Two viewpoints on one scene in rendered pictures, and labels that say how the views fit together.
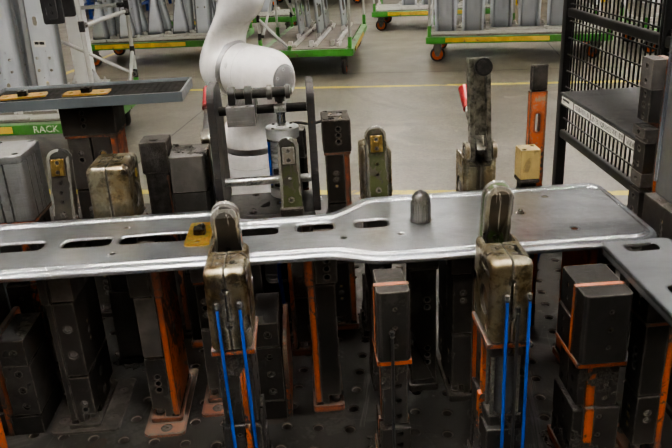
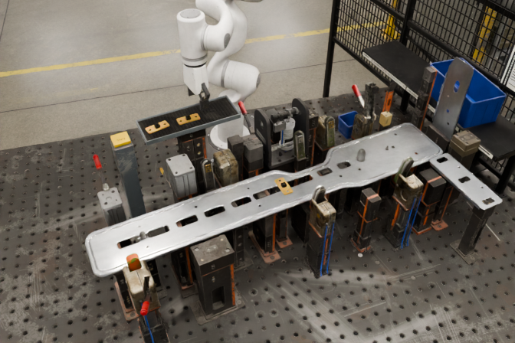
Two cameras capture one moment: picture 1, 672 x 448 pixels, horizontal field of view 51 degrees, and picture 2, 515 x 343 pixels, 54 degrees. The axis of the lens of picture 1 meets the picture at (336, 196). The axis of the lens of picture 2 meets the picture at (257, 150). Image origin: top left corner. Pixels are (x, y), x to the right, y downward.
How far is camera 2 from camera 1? 1.22 m
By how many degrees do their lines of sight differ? 29
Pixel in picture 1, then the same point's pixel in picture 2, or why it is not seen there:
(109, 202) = (230, 176)
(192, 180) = (257, 155)
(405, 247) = (366, 177)
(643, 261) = (446, 168)
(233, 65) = (233, 77)
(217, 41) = (220, 64)
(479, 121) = (369, 107)
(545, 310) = not seen: hidden behind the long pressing
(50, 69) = not seen: outside the picture
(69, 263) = (248, 215)
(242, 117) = (280, 127)
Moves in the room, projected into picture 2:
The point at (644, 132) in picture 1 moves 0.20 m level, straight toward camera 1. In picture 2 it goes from (424, 97) to (436, 126)
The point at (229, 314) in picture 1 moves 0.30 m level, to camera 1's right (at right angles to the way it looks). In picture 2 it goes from (329, 224) to (401, 198)
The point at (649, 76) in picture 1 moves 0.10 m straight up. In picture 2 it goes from (428, 77) to (434, 56)
